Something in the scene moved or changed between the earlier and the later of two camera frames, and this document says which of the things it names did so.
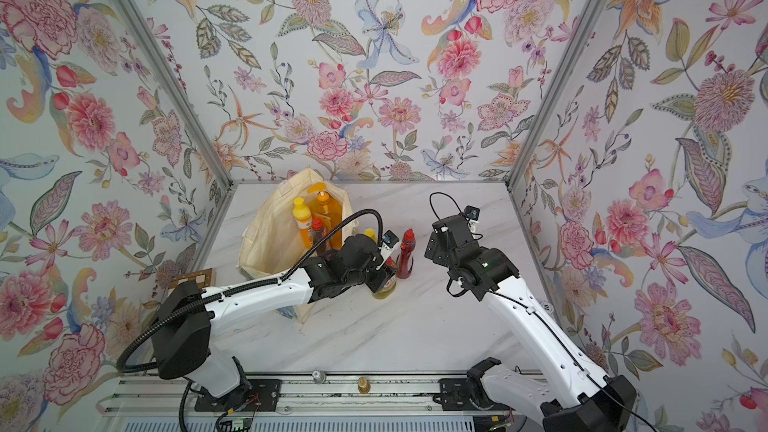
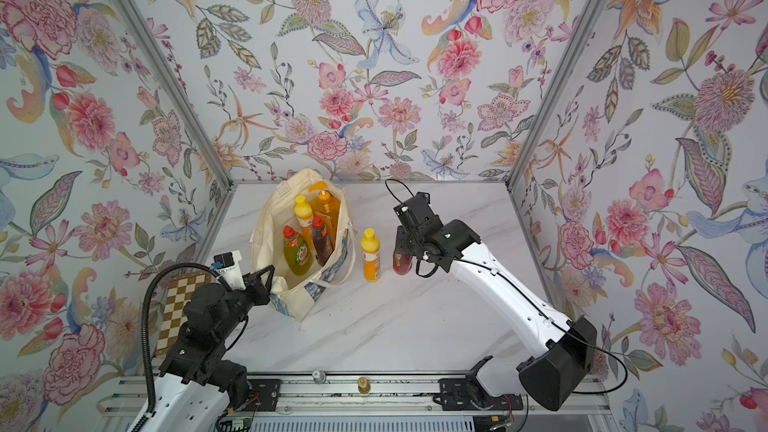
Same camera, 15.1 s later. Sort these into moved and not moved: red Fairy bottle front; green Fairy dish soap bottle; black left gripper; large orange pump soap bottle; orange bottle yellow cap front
Moved: black left gripper; green Fairy dish soap bottle
Not moved: orange bottle yellow cap front; large orange pump soap bottle; red Fairy bottle front
